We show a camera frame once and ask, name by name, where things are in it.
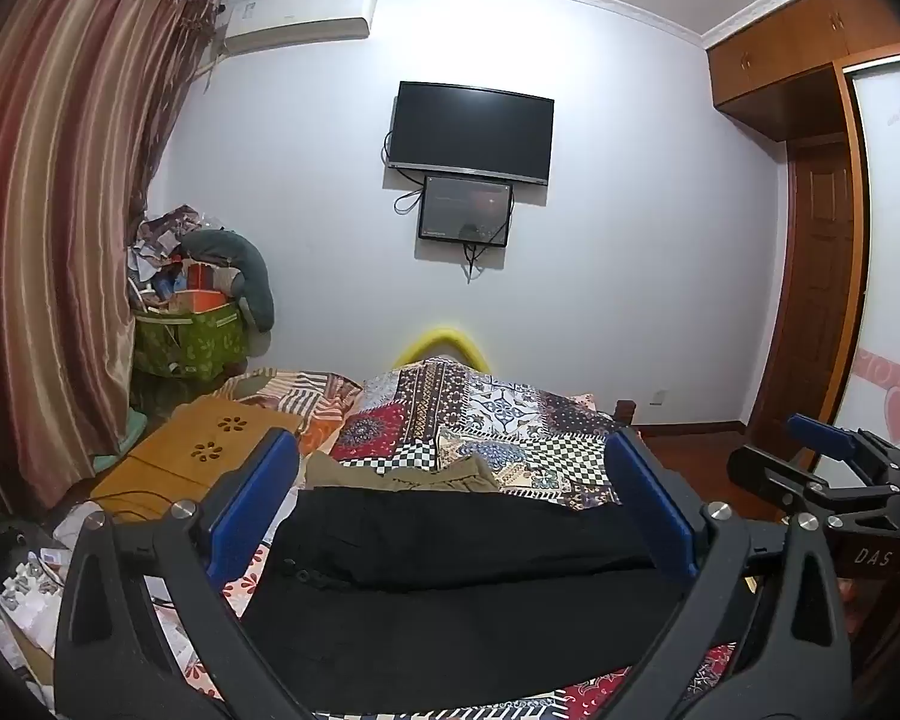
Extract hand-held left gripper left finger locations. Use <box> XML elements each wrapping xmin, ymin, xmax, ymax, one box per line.
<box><xmin>54</xmin><ymin>427</ymin><xmax>323</xmax><ymax>720</ymax></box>

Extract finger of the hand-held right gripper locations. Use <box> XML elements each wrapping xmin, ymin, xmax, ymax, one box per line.
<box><xmin>727</xmin><ymin>446</ymin><xmax>900</xmax><ymax>517</ymax></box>
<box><xmin>786</xmin><ymin>412</ymin><xmax>900</xmax><ymax>492</ymax></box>

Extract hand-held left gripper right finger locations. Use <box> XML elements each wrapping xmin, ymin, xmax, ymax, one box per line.
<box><xmin>604</xmin><ymin>427</ymin><xmax>852</xmax><ymax>720</ymax></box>

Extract black pants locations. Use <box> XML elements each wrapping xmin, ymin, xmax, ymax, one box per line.
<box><xmin>240</xmin><ymin>484</ymin><xmax>691</xmax><ymax>713</ymax></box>

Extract khaki pants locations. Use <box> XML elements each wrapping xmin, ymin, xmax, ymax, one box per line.
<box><xmin>304</xmin><ymin>451</ymin><xmax>500</xmax><ymax>496</ymax></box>

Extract wooden lap desk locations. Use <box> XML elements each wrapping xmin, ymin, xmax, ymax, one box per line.
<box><xmin>90</xmin><ymin>390</ymin><xmax>308</xmax><ymax>522</ymax></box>

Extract teal cloth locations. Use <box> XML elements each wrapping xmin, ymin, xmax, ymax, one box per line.
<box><xmin>94</xmin><ymin>420</ymin><xmax>149</xmax><ymax>475</ymax></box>

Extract brown wooden door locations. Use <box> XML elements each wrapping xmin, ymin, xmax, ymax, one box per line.
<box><xmin>746</xmin><ymin>139</ymin><xmax>860</xmax><ymax>428</ymax></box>

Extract green fabric storage box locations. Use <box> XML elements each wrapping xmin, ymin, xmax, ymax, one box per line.
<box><xmin>133</xmin><ymin>300</ymin><xmax>248</xmax><ymax>380</ymax></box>

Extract patchwork printed blanket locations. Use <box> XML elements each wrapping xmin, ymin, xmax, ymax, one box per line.
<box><xmin>157</xmin><ymin>356</ymin><xmax>758</xmax><ymax>720</ymax></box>

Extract orange box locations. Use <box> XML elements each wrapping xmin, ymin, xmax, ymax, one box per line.
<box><xmin>172</xmin><ymin>289</ymin><xmax>230</xmax><ymax>314</ymax></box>

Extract grey pillow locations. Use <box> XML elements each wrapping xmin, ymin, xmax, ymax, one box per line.
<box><xmin>180</xmin><ymin>229</ymin><xmax>275</xmax><ymax>331</ymax></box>

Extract yellow foam hoop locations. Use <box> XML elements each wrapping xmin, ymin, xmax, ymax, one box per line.
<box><xmin>394</xmin><ymin>326</ymin><xmax>481</xmax><ymax>372</ymax></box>

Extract pile of clutter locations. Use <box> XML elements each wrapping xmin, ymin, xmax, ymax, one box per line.
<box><xmin>124</xmin><ymin>204</ymin><xmax>226</xmax><ymax>316</ymax></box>

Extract small black monitor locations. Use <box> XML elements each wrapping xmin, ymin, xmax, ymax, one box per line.
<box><xmin>418</xmin><ymin>174</ymin><xmax>515</xmax><ymax>248</ymax></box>

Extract striped brown curtain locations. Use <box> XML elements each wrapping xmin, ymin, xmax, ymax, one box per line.
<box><xmin>0</xmin><ymin>0</ymin><xmax>222</xmax><ymax>511</ymax></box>

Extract wooden overhead cabinet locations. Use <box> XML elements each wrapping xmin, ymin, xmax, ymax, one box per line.
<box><xmin>705</xmin><ymin>0</ymin><xmax>900</xmax><ymax>143</ymax></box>

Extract white air conditioner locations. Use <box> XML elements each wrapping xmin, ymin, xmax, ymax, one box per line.
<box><xmin>221</xmin><ymin>0</ymin><xmax>376</xmax><ymax>57</ymax></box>

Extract thin black cable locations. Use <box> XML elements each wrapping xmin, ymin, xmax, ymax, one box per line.
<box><xmin>103</xmin><ymin>490</ymin><xmax>185</xmax><ymax>524</ymax></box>

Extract black wall television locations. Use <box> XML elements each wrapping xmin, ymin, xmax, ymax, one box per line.
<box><xmin>388</xmin><ymin>80</ymin><xmax>556</xmax><ymax>187</ymax></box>

